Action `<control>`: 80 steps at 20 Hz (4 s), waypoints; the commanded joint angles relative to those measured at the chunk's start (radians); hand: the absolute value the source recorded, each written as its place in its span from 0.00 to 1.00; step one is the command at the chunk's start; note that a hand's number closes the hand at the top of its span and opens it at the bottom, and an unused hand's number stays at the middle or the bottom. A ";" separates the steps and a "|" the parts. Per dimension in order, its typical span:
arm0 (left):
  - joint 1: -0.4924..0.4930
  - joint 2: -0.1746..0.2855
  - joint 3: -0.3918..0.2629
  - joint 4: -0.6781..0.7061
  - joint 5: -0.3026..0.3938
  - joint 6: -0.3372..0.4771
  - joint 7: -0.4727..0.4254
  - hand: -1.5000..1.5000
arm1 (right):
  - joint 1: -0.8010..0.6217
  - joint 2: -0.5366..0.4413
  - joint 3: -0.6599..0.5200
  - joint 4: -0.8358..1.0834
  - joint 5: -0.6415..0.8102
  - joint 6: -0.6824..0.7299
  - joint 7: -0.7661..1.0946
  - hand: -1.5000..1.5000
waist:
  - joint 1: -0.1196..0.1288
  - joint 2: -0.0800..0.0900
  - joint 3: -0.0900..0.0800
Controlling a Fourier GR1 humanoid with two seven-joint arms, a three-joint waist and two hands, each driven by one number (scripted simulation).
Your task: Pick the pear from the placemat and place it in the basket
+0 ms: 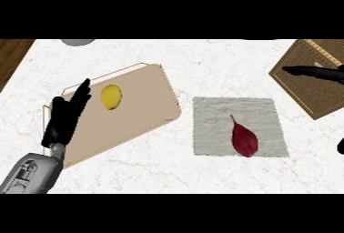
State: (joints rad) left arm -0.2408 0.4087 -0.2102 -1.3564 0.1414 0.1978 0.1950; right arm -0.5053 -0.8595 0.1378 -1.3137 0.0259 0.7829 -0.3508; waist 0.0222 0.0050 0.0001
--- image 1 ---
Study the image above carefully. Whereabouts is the brown wicker basket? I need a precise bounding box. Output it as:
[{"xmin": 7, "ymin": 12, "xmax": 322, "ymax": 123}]
[{"xmin": 267, "ymin": 38, "xmax": 344, "ymax": 121}]

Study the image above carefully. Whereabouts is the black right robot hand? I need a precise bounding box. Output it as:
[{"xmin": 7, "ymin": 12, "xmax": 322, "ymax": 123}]
[{"xmin": 281, "ymin": 64, "xmax": 344, "ymax": 156}]

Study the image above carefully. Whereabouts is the beige cutting board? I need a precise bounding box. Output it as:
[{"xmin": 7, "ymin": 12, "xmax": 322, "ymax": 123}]
[{"xmin": 41, "ymin": 62, "xmax": 183, "ymax": 169}]

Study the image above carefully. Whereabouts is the grey round object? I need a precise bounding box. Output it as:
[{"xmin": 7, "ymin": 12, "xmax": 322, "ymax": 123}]
[{"xmin": 59, "ymin": 38, "xmax": 98, "ymax": 47}]

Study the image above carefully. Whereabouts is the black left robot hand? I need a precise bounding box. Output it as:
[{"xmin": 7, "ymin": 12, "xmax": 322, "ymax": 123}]
[{"xmin": 40, "ymin": 77, "xmax": 93, "ymax": 149}]

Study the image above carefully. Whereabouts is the yellow lemon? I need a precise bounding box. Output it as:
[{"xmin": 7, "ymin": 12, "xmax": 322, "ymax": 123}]
[{"xmin": 99, "ymin": 84, "xmax": 124, "ymax": 111}]

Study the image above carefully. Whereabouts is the grey placemat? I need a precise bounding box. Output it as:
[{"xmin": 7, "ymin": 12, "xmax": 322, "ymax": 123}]
[{"xmin": 191, "ymin": 96, "xmax": 291, "ymax": 158}]

